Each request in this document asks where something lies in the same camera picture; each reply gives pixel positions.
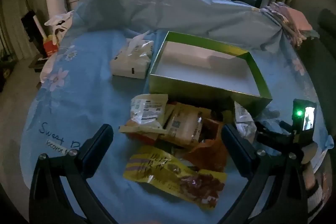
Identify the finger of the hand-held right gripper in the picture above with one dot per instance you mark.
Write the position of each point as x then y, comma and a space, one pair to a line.
286, 128
273, 138

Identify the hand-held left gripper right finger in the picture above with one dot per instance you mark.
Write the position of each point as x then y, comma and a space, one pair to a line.
236, 150

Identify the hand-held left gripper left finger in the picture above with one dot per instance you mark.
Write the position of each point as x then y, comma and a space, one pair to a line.
97, 144

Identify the orange snack packet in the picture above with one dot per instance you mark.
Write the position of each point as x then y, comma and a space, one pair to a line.
210, 153

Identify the tan labelled snack packet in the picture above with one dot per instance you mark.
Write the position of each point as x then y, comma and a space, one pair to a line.
183, 125

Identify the white yellow snack packet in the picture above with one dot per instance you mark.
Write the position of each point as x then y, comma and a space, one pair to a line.
147, 111

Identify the yellow purple striped snack packet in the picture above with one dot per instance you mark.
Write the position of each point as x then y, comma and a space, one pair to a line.
170, 174

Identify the green cardboard box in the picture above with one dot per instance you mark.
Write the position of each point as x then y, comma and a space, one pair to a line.
210, 71

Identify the person's right hand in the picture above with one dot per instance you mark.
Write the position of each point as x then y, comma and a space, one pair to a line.
309, 176

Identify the blue floral bedsheet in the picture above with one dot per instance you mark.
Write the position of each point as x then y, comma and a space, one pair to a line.
86, 98

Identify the white tissue pack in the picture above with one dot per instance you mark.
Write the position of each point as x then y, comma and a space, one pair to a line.
131, 61

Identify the folded pink blankets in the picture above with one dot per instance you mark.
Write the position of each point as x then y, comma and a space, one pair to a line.
296, 22

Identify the red box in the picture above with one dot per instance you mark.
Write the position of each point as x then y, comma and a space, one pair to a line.
50, 48

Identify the white plastic bag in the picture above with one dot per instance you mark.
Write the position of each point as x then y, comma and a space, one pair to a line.
59, 19

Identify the black stand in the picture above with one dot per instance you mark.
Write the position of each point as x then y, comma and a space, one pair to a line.
29, 24

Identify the blue floral duvet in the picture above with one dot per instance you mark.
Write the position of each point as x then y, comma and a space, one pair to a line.
183, 8

